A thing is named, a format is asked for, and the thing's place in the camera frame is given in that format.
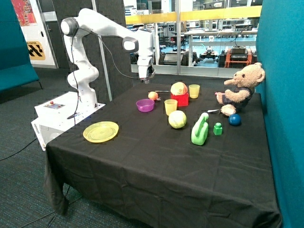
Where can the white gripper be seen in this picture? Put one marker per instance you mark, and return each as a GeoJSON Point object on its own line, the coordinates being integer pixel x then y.
{"type": "Point", "coordinates": [145, 68]}

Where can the purple plastic bowl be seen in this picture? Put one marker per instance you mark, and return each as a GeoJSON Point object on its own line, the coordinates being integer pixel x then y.
{"type": "Point", "coordinates": [145, 105]}

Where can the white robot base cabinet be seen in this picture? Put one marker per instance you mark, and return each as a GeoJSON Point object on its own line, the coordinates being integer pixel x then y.
{"type": "Point", "coordinates": [58, 115]}

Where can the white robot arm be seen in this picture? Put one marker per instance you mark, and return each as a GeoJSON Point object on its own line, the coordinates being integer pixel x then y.
{"type": "Point", "coordinates": [90, 22]}

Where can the peach toy fruit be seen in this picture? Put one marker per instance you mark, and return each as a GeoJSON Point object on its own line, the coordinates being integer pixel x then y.
{"type": "Point", "coordinates": [153, 96]}

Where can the yellow red soft ball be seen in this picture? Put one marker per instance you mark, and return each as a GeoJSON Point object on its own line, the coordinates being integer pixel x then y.
{"type": "Point", "coordinates": [179, 88]}

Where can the yellow cup near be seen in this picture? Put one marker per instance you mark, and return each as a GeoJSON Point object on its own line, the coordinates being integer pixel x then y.
{"type": "Point", "coordinates": [170, 106]}

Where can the yellow cup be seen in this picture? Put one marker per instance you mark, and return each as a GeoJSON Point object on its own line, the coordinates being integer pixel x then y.
{"type": "Point", "coordinates": [170, 106]}
{"type": "Point", "coordinates": [194, 91]}

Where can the red box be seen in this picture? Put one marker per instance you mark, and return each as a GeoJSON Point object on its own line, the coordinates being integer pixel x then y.
{"type": "Point", "coordinates": [182, 100]}

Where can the yellow softball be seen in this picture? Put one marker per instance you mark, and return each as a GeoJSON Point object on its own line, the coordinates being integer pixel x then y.
{"type": "Point", "coordinates": [177, 119]}

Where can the yellow cup far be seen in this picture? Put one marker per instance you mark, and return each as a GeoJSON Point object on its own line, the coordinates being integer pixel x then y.
{"type": "Point", "coordinates": [194, 91]}

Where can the yellow plastic plate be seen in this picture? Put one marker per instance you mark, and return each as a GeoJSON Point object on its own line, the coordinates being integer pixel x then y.
{"type": "Point", "coordinates": [101, 132]}

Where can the green toy watering can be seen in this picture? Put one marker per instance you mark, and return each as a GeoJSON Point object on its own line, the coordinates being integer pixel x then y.
{"type": "Point", "coordinates": [200, 130]}

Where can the black tablecloth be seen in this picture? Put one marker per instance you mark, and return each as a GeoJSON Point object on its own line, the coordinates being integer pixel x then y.
{"type": "Point", "coordinates": [155, 174]}

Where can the green toy block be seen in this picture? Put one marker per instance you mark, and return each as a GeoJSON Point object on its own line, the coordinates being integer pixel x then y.
{"type": "Point", "coordinates": [217, 129]}

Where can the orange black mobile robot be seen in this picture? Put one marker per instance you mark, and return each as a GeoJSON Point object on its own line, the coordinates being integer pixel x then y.
{"type": "Point", "coordinates": [238, 57]}

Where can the blue ball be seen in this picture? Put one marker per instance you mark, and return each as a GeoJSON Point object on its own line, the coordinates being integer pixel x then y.
{"type": "Point", "coordinates": [234, 120]}

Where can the brown teddy bear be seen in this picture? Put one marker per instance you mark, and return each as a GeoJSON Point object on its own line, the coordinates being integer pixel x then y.
{"type": "Point", "coordinates": [245, 81]}

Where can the yellow black sign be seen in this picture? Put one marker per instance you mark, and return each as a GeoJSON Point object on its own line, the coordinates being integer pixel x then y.
{"type": "Point", "coordinates": [36, 51]}

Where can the teal sofa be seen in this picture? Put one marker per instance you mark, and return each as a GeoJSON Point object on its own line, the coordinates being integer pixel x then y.
{"type": "Point", "coordinates": [15, 66]}

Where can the red poster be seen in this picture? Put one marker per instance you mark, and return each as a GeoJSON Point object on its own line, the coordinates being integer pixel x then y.
{"type": "Point", "coordinates": [24, 12]}

